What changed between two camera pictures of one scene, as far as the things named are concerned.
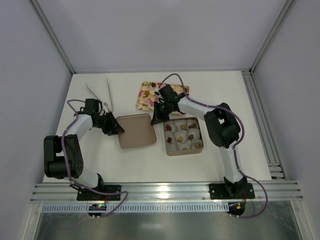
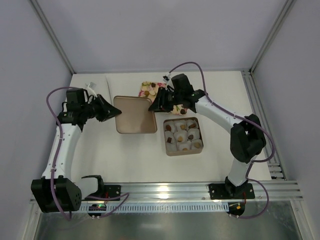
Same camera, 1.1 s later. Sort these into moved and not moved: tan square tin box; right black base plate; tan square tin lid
Moved: tan square tin lid
Not moved: tan square tin box; right black base plate
